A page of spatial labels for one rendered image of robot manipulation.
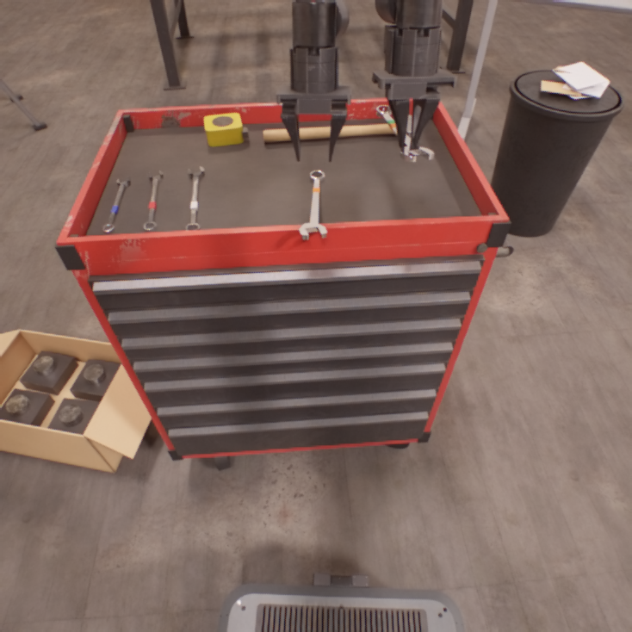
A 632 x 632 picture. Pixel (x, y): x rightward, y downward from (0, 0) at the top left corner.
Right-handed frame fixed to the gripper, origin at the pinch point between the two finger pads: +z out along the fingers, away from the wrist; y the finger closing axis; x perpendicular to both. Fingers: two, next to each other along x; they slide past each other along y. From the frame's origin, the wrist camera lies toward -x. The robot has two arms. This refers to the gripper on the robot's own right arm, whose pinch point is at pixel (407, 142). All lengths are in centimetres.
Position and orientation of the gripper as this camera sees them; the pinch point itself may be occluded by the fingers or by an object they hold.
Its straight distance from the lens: 72.8
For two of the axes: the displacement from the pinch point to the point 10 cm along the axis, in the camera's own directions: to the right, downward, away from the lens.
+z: 0.2, 8.0, 5.9
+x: 0.8, 5.9, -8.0
